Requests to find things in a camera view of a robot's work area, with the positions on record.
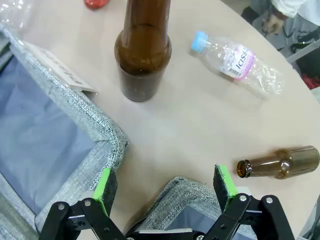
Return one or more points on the crushed red soda can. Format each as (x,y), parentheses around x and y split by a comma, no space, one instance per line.
(96,3)

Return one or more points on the red object in background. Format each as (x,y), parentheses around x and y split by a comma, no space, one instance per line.
(311,80)

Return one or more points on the clear bottle with pink label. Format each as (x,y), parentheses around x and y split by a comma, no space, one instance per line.
(237,60)

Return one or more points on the person's left forearm white sleeve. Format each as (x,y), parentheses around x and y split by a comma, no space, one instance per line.
(290,7)

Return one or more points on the crumpled clear plastic bottle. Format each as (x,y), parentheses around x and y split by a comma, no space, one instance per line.
(12,12)

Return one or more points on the brown glass beer bottle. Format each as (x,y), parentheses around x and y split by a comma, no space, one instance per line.
(295,160)
(142,62)

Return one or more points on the grey fabric basket for plastics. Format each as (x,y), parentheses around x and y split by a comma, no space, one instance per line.
(82,117)

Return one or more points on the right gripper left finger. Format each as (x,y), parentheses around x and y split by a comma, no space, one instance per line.
(102,190)

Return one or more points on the person in white maroon jacket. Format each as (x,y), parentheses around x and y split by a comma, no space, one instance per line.
(287,35)

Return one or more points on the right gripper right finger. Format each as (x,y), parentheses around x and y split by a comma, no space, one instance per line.
(225,187)

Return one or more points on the person's left hand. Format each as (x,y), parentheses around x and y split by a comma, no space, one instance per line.
(272,23)

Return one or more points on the white label card with print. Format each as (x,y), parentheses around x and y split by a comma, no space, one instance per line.
(57,67)

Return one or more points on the grey fabric basket for glass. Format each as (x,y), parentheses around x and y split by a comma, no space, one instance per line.
(190,192)

